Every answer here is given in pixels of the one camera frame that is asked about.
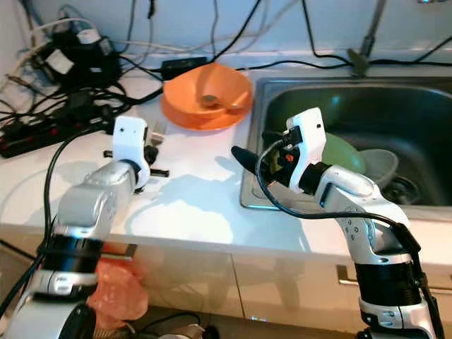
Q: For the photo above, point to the green plate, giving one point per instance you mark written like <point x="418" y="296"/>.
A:
<point x="342" y="152"/>

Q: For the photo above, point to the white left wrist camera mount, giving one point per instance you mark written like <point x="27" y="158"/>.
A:
<point x="131" y="138"/>

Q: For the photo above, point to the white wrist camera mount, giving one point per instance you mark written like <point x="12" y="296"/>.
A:
<point x="307" y="145"/>
<point x="131" y="138"/>

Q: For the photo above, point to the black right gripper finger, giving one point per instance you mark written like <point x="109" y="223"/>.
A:
<point x="275" y="138"/>
<point x="251" y="162"/>

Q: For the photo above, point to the black power strip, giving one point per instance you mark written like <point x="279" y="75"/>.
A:
<point x="42" y="131"/>

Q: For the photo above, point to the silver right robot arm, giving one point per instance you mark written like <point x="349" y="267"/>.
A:
<point x="360" y="198"/>

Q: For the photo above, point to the black charger box white labels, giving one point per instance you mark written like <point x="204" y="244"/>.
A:
<point x="78" y="60"/>

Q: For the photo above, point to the metal fork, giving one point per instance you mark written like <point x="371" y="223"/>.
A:
<point x="159" y="133"/>

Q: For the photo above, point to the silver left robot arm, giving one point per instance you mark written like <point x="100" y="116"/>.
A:
<point x="92" y="205"/>

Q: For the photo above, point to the grey bowl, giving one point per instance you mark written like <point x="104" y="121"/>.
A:
<point x="381" y="166"/>

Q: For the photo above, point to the black power adapter brick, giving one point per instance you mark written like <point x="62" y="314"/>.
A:
<point x="183" y="67"/>

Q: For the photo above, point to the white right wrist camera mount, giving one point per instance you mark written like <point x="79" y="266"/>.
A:
<point x="307" y="145"/>

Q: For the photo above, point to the metal spoon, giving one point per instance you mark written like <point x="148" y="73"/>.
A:
<point x="212" y="99"/>

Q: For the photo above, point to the white kitchen cabinet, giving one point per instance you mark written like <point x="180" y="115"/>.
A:
<point x="254" y="282"/>

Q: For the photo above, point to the orange plastic bowl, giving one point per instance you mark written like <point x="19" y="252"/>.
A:
<point x="208" y="81"/>

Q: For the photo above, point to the metal faucet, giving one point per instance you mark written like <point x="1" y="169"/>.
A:
<point x="367" y="35"/>

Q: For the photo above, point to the stainless steel sink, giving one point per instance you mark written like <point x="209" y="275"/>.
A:
<point x="381" y="106"/>

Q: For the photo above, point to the orange plastic bag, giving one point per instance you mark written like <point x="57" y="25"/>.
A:
<point x="120" y="289"/>

